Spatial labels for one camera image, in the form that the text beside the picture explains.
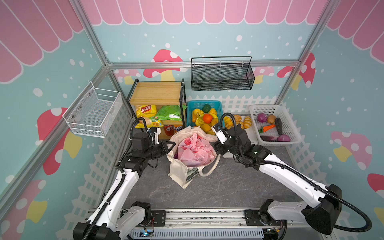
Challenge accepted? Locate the round beige bread bun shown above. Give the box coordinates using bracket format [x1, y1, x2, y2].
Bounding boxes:
[234, 115, 242, 123]

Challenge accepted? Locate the small orange carrot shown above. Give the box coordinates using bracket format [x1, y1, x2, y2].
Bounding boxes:
[258, 125, 276, 134]

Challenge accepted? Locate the white wire wall basket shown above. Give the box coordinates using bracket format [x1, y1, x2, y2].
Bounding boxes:
[63, 82, 123, 138]

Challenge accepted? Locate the black mesh wall basket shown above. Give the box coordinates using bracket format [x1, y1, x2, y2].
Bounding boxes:
[191, 56, 255, 92]

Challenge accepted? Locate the purple sweet potato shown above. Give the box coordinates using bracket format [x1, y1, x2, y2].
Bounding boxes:
[261, 136, 279, 142]

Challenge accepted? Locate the wooden black-frame shelf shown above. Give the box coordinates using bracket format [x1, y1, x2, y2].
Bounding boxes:
[126, 79, 187, 127]

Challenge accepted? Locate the banana bunch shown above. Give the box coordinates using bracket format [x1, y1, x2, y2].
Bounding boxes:
[192, 108, 219, 135]

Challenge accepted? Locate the purple onion front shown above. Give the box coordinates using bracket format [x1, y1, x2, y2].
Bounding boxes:
[277, 135, 291, 142]

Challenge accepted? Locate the green avocado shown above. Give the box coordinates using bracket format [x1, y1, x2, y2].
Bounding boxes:
[202, 104, 212, 114]

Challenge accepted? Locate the orange soda can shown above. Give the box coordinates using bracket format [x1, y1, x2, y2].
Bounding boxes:
[173, 125, 185, 133]

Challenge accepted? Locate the yellow chips bag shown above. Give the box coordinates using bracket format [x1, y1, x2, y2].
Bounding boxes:
[136, 105, 164, 129]

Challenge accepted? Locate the teal plastic fruit basket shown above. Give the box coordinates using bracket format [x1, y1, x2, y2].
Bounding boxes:
[186, 100, 224, 128]

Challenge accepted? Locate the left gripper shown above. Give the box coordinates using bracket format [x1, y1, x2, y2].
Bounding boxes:
[144, 139, 176, 161]

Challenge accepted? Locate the orange tomato fruit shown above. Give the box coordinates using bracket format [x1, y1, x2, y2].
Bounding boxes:
[203, 114, 213, 124]

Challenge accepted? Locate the beige canvas tote bag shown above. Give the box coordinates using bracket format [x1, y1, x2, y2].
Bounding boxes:
[167, 127, 221, 189]

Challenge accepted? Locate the small striped bread roll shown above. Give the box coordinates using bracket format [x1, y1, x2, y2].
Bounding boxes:
[244, 116, 253, 129]

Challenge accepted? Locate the green snack bag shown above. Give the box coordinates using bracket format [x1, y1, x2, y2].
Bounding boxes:
[155, 105, 182, 121]

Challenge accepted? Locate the striped yellow bread roll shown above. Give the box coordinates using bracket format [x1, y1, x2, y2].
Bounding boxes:
[224, 116, 234, 129]

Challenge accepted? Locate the white plastic vegetable basket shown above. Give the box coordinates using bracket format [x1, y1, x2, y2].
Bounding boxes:
[249, 105, 301, 147]

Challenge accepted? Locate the pink plastic grocery bag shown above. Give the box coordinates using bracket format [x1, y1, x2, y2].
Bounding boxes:
[176, 133, 217, 167]

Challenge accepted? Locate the purple onion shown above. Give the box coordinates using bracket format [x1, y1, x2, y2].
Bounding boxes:
[257, 113, 268, 123]
[277, 135, 291, 142]

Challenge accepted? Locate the brown potato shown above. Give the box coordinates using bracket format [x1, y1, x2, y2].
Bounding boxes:
[267, 115, 277, 125]

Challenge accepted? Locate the purple onion back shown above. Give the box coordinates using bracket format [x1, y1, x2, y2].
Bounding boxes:
[257, 113, 268, 123]

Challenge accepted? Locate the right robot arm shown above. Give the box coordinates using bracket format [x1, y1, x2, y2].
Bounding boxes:
[212, 113, 373, 235]

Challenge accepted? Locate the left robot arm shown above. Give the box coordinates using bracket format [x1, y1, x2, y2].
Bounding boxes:
[73, 127, 176, 240]

